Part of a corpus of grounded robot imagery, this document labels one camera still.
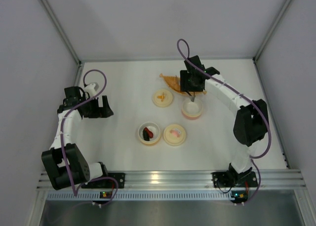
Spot black sea cucumber toy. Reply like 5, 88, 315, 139
142, 131, 150, 141

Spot cream lid pink handle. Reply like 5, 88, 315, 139
163, 124, 187, 146

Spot slotted grey cable duct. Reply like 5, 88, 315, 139
46, 190, 245, 202

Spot steel kitchen tongs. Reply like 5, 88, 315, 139
187, 91, 196, 102

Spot cream lid orange handle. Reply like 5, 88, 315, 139
152, 89, 173, 108

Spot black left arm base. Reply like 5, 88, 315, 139
81, 172, 125, 189

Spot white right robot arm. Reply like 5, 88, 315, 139
180, 55, 272, 180

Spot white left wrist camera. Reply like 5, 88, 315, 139
83, 83, 99, 98

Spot wooden boat-shaped tray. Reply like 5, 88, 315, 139
159, 73, 207, 96

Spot orange round container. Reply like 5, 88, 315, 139
137, 122, 161, 146

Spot pink round container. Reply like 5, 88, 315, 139
181, 98, 203, 120

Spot red sausage toy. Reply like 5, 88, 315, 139
143, 127, 154, 138

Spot aluminium front rail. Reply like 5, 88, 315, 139
36, 169, 307, 191

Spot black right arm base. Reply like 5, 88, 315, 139
212, 171, 258, 188

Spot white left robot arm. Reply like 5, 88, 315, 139
41, 83, 114, 190

